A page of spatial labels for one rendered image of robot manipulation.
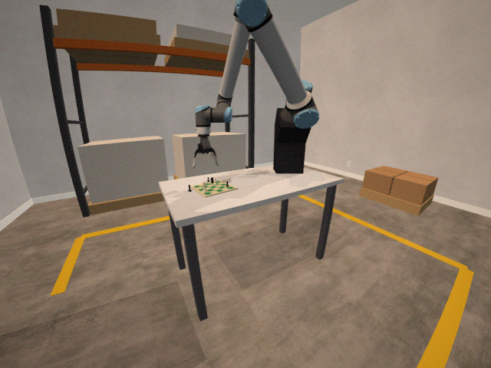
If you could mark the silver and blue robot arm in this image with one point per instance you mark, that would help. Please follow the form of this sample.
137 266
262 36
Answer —
256 19

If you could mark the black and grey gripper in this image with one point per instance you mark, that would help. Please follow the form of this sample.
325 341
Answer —
200 150

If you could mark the green and cream chessboard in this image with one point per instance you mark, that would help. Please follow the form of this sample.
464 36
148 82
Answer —
213 189

